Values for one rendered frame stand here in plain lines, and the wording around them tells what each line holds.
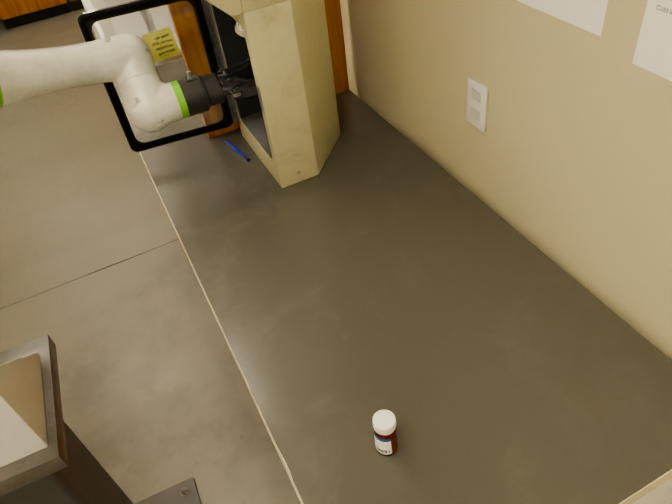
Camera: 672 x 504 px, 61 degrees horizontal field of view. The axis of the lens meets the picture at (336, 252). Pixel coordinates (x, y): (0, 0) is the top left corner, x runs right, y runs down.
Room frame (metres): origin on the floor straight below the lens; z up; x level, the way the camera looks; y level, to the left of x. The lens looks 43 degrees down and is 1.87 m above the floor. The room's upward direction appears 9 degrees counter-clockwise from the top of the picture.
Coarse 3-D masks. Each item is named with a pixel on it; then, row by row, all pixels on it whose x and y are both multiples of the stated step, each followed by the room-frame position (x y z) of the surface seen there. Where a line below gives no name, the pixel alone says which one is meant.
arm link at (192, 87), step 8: (176, 80) 1.35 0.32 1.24; (184, 80) 1.34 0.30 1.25; (192, 80) 1.34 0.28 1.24; (200, 80) 1.34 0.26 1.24; (184, 88) 1.31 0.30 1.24; (192, 88) 1.32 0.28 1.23; (200, 88) 1.32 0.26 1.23; (184, 96) 1.30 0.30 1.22; (192, 96) 1.30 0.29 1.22; (200, 96) 1.31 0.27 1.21; (192, 104) 1.30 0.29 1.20; (200, 104) 1.31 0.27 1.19; (208, 104) 1.31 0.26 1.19; (192, 112) 1.30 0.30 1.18; (200, 112) 1.32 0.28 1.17
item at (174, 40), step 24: (96, 24) 1.48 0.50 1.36; (120, 24) 1.49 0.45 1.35; (144, 24) 1.50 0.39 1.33; (168, 24) 1.52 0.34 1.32; (192, 24) 1.53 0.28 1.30; (168, 48) 1.51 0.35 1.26; (192, 48) 1.53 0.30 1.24; (168, 72) 1.51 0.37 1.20; (192, 72) 1.52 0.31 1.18; (120, 96) 1.48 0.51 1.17; (192, 120) 1.51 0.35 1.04; (216, 120) 1.53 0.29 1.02
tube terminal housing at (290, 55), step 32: (256, 0) 1.27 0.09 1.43; (288, 0) 1.30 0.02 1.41; (320, 0) 1.45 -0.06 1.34; (256, 32) 1.27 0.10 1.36; (288, 32) 1.29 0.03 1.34; (320, 32) 1.43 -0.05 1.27; (256, 64) 1.26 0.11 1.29; (288, 64) 1.29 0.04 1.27; (320, 64) 1.40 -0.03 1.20; (288, 96) 1.28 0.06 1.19; (320, 96) 1.38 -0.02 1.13; (288, 128) 1.28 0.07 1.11; (320, 128) 1.35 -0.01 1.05; (288, 160) 1.27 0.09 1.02; (320, 160) 1.32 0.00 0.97
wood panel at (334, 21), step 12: (324, 0) 1.73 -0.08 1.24; (336, 0) 1.74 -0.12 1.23; (336, 12) 1.74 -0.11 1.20; (336, 24) 1.74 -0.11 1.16; (336, 36) 1.74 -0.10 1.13; (336, 48) 1.74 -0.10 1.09; (336, 60) 1.73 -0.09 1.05; (336, 72) 1.73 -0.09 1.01; (336, 84) 1.73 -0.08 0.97; (348, 84) 1.75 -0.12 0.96; (216, 132) 1.58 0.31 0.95
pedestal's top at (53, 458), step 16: (48, 336) 0.86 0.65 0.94; (0, 352) 0.83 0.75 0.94; (16, 352) 0.82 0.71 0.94; (32, 352) 0.82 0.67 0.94; (48, 352) 0.81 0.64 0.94; (48, 368) 0.77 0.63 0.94; (48, 384) 0.73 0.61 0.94; (48, 400) 0.69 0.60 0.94; (48, 416) 0.65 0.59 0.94; (48, 432) 0.61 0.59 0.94; (64, 432) 0.63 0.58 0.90; (48, 448) 0.58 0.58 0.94; (64, 448) 0.59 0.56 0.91; (16, 464) 0.56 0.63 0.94; (32, 464) 0.55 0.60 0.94; (48, 464) 0.55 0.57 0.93; (64, 464) 0.56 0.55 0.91; (0, 480) 0.53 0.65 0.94; (16, 480) 0.53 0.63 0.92; (32, 480) 0.54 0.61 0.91
